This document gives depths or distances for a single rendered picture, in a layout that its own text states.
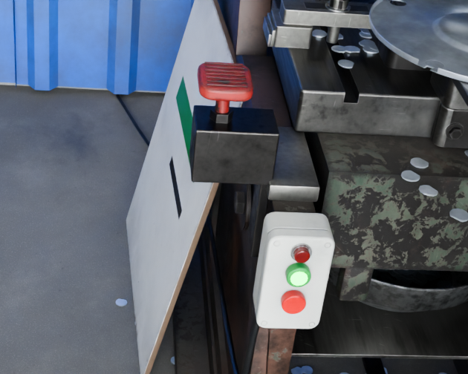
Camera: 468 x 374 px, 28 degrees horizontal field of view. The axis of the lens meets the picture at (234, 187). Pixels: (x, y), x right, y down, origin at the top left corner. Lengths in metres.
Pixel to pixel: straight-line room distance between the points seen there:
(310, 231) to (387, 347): 0.40
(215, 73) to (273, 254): 0.21
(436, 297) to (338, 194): 0.31
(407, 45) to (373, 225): 0.23
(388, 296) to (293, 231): 0.37
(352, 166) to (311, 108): 0.09
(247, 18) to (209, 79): 0.47
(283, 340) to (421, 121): 0.33
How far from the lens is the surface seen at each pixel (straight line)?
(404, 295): 1.37
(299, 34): 1.26
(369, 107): 1.19
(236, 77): 1.04
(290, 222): 1.05
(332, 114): 1.18
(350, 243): 1.18
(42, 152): 2.32
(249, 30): 1.49
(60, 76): 2.57
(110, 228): 2.07
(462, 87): 1.07
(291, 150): 1.15
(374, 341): 1.40
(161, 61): 2.54
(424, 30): 1.18
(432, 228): 1.20
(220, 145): 1.05
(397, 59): 1.25
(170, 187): 1.72
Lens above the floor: 1.23
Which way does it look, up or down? 33 degrees down
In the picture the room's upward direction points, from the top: 7 degrees clockwise
